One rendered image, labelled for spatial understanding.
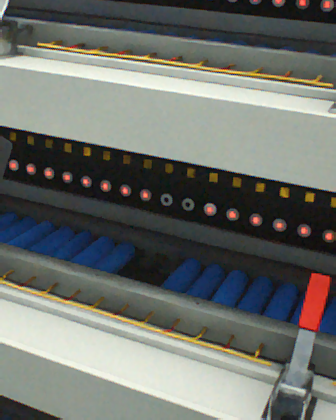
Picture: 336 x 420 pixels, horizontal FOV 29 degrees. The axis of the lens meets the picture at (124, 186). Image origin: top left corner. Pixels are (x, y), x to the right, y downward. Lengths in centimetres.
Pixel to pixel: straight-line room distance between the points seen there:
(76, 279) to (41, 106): 14
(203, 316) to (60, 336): 10
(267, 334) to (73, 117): 20
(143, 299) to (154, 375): 7
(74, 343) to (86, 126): 15
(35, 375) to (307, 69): 28
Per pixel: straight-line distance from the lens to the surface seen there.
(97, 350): 46
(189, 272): 54
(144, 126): 43
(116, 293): 50
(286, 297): 52
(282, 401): 44
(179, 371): 45
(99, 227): 59
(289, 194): 55
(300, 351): 42
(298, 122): 40
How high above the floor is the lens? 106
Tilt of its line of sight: 1 degrees down
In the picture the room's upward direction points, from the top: 12 degrees clockwise
